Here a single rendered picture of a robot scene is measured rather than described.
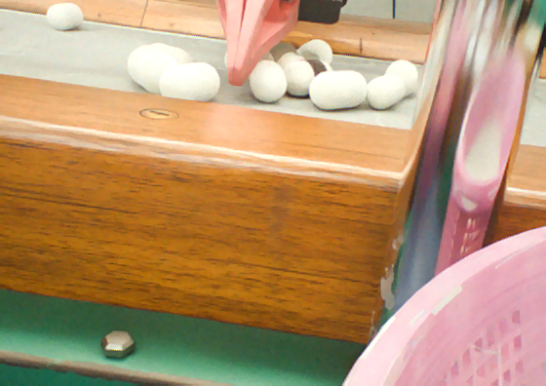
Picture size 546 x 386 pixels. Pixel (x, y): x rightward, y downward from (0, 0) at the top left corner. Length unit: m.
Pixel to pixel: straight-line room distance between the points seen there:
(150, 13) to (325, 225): 0.40
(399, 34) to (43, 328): 0.41
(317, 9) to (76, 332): 0.25
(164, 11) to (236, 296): 0.39
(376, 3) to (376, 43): 1.87
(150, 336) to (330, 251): 0.05
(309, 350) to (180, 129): 0.07
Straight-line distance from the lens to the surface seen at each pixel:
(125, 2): 0.55
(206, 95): 0.30
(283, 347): 0.17
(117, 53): 0.42
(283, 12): 0.35
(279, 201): 0.16
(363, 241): 0.17
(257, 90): 0.32
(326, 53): 0.41
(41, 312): 0.18
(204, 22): 0.53
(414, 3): 2.39
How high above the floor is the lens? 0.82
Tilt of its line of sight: 21 degrees down
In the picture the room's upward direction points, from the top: 7 degrees clockwise
